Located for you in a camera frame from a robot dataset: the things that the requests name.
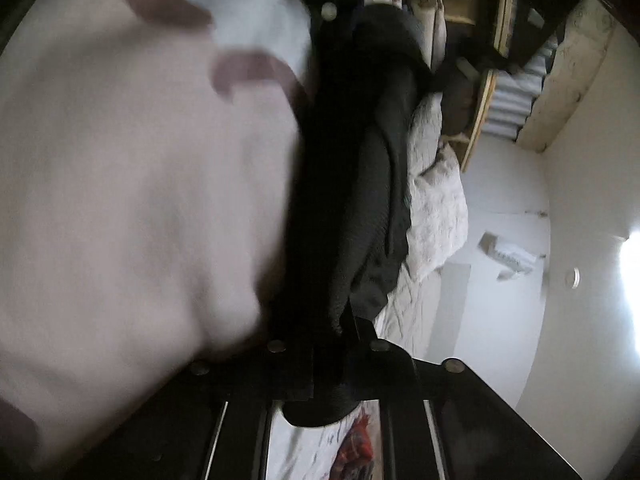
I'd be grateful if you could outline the dark knit sweater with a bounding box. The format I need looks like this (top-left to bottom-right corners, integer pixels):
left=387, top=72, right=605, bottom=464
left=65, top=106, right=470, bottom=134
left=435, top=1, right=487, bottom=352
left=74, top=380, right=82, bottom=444
left=280, top=2, right=436, bottom=428

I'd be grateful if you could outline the red plaid cloth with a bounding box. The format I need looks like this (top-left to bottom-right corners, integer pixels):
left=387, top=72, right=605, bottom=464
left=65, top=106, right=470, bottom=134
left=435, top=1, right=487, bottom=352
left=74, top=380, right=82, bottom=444
left=332, top=405, right=376, bottom=480

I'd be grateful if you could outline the cream curtain pelmet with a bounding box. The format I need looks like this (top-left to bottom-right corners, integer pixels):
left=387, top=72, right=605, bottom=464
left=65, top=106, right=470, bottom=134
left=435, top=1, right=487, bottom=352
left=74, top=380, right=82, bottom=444
left=515, top=0, right=616, bottom=151

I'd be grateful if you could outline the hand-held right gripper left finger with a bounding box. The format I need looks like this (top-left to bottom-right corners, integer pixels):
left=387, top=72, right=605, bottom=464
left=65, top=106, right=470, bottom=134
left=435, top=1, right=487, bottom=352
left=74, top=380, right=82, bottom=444
left=65, top=305, right=316, bottom=480

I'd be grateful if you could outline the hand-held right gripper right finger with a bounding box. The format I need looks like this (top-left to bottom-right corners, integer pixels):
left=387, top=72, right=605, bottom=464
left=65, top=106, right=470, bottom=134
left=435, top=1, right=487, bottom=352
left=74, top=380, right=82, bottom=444
left=342, top=312, right=583, bottom=480

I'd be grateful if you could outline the pale bed sheet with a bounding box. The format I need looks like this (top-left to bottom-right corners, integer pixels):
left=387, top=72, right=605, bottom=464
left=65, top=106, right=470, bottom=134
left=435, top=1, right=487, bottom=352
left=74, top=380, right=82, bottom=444
left=265, top=395, right=386, bottom=480

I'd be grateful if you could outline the white fluffy blanket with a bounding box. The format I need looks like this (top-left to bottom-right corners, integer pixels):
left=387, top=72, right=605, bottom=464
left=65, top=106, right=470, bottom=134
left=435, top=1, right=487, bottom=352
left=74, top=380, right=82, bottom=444
left=375, top=92, right=471, bottom=351

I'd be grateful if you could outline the wooden shelf headboard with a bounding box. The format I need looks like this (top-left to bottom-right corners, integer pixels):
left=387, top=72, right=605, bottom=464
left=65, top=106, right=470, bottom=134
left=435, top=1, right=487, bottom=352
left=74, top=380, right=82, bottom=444
left=400, top=0, right=521, bottom=173

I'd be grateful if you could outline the white pleated curtain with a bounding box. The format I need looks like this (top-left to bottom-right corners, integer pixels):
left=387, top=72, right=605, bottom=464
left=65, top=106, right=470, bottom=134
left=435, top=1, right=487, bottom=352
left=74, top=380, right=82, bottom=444
left=482, top=35, right=558, bottom=141

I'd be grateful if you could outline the white wall device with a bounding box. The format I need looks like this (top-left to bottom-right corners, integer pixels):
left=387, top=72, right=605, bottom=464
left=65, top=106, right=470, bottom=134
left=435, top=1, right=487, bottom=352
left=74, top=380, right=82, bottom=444
left=477, top=232, right=538, bottom=281

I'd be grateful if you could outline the pink printed blanket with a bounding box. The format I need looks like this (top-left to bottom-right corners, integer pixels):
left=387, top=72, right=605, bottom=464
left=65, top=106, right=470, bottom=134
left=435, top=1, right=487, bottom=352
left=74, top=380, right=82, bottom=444
left=0, top=0, right=321, bottom=471

